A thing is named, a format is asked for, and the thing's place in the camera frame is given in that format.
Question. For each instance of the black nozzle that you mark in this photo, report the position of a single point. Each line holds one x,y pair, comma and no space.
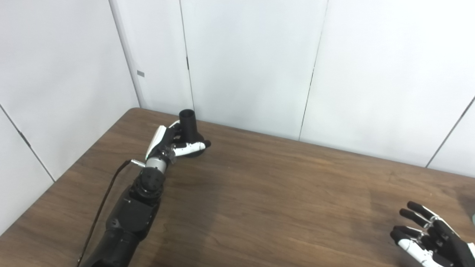
190,126

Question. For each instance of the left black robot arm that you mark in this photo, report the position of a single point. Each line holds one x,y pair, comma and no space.
130,218

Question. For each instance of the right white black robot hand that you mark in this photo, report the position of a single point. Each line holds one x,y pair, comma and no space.
438,241

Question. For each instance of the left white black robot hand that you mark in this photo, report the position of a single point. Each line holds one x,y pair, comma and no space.
163,142

